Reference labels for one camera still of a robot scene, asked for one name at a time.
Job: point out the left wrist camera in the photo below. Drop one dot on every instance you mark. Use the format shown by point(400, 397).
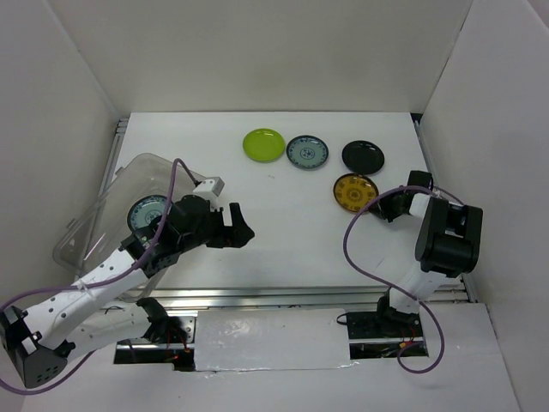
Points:
point(210, 189)

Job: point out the yellow brown patterned plate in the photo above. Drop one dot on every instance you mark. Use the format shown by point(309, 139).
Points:
point(352, 192)

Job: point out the black plate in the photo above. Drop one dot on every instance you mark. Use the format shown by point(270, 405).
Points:
point(363, 157)

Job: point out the clear plastic bin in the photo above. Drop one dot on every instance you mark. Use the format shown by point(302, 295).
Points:
point(99, 247)

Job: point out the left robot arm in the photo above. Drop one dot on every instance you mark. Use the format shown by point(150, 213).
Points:
point(43, 339)

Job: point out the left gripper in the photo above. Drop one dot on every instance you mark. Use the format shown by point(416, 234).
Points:
point(237, 235)

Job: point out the blue patterned plate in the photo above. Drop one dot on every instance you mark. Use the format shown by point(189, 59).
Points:
point(146, 213)
point(307, 152)

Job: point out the green plate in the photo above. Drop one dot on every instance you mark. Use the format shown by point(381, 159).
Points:
point(264, 145)

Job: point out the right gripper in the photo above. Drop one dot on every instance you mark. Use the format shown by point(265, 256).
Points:
point(384, 209)

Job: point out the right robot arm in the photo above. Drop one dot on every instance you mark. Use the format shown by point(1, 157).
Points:
point(448, 245)

